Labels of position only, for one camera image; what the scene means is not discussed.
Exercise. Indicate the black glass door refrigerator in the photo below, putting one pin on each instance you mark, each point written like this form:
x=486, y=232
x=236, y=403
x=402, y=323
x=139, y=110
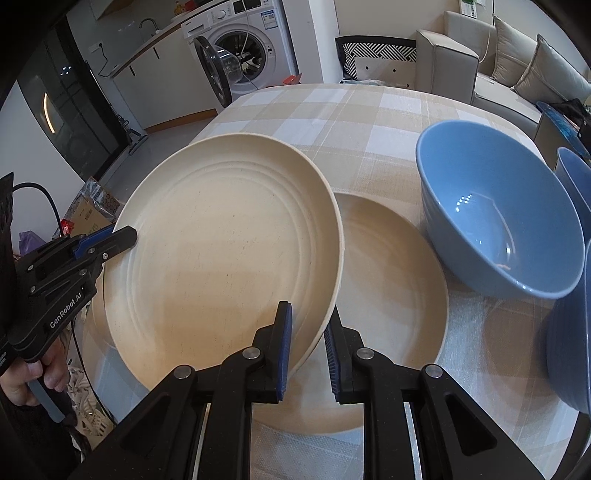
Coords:
x=74, y=110

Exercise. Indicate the beige sofa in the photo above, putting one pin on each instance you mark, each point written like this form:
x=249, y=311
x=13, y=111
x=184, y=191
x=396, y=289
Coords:
x=452, y=60

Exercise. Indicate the white patterned cloth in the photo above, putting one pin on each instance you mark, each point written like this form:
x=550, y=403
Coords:
x=87, y=406

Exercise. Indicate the person's left hand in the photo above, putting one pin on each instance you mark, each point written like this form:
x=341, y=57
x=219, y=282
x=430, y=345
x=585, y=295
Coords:
x=55, y=369

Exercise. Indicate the white washing machine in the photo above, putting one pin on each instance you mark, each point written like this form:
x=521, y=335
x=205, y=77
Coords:
x=272, y=41

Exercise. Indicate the blue ceramic bowl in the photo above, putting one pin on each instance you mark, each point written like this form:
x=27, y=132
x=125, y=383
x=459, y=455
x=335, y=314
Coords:
x=572, y=341
x=575, y=180
x=466, y=184

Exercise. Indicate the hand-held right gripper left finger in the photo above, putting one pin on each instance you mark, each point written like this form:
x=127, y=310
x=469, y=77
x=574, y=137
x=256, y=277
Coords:
x=286, y=350

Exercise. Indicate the person's left forearm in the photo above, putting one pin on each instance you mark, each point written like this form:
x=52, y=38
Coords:
x=32, y=447

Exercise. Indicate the kitchen faucet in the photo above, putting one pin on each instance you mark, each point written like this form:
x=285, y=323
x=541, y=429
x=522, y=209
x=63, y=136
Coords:
x=148, y=23

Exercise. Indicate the cream ribbed plate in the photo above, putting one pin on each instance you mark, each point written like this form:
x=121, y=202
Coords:
x=392, y=295
x=221, y=249

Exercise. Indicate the grey throw pillow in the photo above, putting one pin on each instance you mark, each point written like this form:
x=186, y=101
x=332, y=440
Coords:
x=554, y=74
x=510, y=46

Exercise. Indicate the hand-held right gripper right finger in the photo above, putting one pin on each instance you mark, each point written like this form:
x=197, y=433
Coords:
x=332, y=364

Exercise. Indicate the blue patterned mat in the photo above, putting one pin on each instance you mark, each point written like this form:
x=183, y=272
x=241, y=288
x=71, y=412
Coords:
x=568, y=129

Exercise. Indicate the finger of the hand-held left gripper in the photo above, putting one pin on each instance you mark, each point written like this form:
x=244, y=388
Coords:
x=90, y=244
x=122, y=237

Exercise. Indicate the purple plastic bag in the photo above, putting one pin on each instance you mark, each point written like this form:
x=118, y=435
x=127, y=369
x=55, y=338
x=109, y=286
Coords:
x=30, y=242

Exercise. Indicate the white kitchen cabinet counter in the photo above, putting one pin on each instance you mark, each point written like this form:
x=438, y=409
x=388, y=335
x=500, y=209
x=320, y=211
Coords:
x=161, y=83

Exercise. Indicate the cardboard box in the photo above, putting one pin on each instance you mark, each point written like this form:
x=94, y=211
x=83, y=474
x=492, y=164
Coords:
x=87, y=207

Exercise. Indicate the red bag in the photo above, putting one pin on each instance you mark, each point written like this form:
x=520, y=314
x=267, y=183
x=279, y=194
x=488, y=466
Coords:
x=292, y=79

